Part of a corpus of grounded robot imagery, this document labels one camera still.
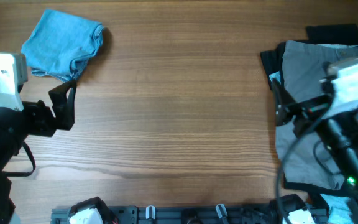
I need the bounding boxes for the light blue denim jeans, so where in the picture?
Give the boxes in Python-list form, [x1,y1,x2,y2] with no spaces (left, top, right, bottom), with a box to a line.
[21,9,104,82]

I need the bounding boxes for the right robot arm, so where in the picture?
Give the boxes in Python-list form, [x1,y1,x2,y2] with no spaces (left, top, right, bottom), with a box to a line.
[271,76,358,215]

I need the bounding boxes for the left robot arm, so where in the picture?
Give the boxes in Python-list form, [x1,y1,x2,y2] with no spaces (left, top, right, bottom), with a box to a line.
[0,80,76,223]

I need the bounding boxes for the grey trousers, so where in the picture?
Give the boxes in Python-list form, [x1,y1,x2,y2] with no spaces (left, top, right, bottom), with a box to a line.
[274,39,358,190]

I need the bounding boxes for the black garment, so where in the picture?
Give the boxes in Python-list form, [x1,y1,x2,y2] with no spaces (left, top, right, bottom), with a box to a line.
[260,24,358,88]

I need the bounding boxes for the left black camera cable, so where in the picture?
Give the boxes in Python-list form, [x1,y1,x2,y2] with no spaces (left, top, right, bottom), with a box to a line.
[1,141,37,178]

